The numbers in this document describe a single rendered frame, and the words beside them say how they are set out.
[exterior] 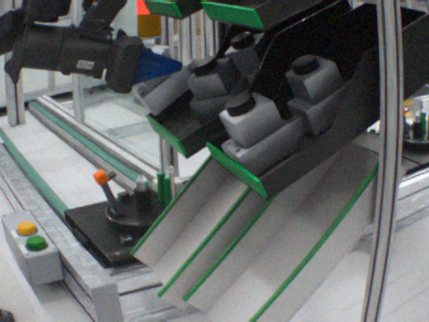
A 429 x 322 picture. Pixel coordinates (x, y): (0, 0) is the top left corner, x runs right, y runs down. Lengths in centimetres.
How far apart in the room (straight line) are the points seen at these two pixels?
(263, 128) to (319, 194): 16
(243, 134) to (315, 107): 8
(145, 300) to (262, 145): 42
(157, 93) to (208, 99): 6
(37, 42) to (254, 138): 27
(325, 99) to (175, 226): 33
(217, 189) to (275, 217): 15
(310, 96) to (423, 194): 74
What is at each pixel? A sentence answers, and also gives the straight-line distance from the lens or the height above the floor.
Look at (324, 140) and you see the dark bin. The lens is 61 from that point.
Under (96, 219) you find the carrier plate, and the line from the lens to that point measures 112.
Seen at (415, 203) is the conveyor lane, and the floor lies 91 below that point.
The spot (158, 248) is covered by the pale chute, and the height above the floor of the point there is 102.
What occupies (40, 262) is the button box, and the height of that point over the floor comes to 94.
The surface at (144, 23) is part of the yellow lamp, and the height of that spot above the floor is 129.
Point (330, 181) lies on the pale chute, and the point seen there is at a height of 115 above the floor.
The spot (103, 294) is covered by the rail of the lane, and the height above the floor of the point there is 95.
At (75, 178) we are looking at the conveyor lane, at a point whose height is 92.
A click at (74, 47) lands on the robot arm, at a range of 71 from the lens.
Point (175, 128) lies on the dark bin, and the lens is 80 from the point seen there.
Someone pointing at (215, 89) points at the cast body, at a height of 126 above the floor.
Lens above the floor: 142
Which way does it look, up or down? 19 degrees down
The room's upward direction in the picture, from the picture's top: 2 degrees counter-clockwise
